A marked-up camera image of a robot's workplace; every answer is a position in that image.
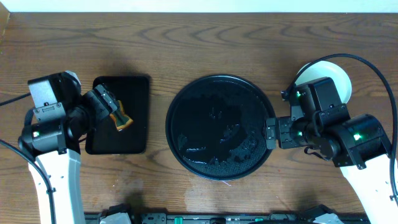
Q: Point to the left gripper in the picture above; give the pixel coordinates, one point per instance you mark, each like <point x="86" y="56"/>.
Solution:
<point x="104" y="99"/>

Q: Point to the light green plate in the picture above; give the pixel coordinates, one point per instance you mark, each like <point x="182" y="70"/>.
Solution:
<point x="327" y="69"/>

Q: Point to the black rectangular tray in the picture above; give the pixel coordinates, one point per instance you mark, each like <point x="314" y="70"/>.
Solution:
<point x="133" y="92"/>

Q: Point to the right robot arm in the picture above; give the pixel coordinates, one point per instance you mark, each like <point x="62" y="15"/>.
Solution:
<point x="358" y="146"/>

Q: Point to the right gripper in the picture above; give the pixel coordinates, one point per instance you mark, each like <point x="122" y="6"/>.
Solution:
<point x="286" y="140"/>

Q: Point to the orange green sponge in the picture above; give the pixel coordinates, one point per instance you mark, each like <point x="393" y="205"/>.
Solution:
<point x="120" y="118"/>

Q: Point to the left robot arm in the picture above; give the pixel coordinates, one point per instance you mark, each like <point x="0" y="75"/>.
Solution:
<point x="54" y="151"/>

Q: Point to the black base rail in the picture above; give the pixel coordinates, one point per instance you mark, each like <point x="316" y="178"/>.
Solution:
<point x="124" y="214"/>

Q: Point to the black round tray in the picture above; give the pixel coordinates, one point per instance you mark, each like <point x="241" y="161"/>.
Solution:
<point x="215" y="127"/>

